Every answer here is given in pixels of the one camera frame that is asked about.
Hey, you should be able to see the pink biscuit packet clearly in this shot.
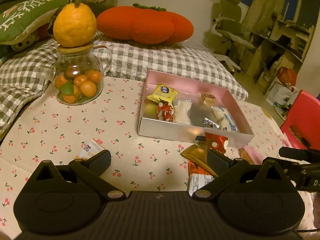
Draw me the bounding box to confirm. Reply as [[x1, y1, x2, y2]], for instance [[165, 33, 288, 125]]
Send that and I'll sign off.
[[239, 146, 263, 165]]

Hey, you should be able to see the lotus root chip packet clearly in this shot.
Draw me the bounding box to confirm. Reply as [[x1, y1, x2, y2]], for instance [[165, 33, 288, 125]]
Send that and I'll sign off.
[[74, 138, 105, 160]]

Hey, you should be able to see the orange white snack sachet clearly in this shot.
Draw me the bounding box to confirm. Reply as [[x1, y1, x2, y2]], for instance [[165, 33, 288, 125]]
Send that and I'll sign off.
[[188, 161, 214, 196]]

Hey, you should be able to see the gold bar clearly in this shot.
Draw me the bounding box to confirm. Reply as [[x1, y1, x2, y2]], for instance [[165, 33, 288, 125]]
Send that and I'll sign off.
[[180, 144, 217, 176]]

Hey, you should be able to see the red foil candy packet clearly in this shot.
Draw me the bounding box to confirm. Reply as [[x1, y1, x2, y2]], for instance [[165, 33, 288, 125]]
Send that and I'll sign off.
[[157, 101, 174, 122]]

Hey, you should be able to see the yellow snack packet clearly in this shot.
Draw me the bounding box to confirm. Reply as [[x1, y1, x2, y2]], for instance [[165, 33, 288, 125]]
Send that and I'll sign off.
[[147, 84, 179, 106]]

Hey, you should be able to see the red plastic chair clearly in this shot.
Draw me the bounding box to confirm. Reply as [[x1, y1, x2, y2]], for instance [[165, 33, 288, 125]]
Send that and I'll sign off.
[[280, 90, 319, 150]]

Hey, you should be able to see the cherry print tablecloth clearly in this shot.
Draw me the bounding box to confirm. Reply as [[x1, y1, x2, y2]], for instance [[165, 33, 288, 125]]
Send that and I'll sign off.
[[1, 77, 287, 239]]

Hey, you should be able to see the white blue snack packet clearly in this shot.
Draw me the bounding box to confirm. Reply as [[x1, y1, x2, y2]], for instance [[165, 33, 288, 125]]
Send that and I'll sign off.
[[212, 107, 238, 132]]

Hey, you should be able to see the white printed bag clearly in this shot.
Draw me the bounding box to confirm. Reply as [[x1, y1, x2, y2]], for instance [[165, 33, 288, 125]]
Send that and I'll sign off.
[[265, 67, 298, 107]]

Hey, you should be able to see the small dark candy wrapper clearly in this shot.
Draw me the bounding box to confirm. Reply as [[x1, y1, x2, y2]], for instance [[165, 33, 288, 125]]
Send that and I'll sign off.
[[203, 118, 220, 129]]

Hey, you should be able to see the small brown cake packet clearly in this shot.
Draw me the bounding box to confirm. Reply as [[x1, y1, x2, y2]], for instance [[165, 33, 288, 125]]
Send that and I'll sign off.
[[201, 92, 218, 107]]

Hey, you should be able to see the clear white candy bag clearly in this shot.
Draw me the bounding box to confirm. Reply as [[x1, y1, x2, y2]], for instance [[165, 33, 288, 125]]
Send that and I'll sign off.
[[173, 99, 192, 125]]

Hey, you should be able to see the glass jar with wooden lid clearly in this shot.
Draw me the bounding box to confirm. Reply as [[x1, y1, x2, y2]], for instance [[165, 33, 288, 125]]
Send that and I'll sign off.
[[52, 42, 112, 106]]

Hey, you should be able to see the grey checkered blanket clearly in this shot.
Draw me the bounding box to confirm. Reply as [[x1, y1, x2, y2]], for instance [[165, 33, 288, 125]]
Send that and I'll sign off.
[[1, 32, 248, 135]]

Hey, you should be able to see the pink silver cardboard box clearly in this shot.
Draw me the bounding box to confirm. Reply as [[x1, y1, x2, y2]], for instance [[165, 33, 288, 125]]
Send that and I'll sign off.
[[137, 70, 254, 148]]

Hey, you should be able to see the monkey plush toy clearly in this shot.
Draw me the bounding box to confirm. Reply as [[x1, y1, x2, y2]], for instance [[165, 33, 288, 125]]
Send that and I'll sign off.
[[11, 32, 39, 53]]

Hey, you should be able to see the white office chair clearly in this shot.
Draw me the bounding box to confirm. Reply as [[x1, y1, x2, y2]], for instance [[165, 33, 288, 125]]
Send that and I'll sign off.
[[203, 0, 256, 74]]

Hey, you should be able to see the large yellow pomelo fruit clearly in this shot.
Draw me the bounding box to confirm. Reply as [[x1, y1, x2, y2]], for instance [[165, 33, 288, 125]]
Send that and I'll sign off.
[[53, 0, 97, 48]]

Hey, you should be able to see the green embroidered pillow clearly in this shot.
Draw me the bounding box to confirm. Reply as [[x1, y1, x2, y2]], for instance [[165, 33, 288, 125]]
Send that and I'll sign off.
[[1, 0, 68, 45]]

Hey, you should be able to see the red tomato shaped cushion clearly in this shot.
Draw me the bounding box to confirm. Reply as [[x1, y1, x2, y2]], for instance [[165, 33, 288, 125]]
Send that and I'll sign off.
[[97, 3, 194, 45]]

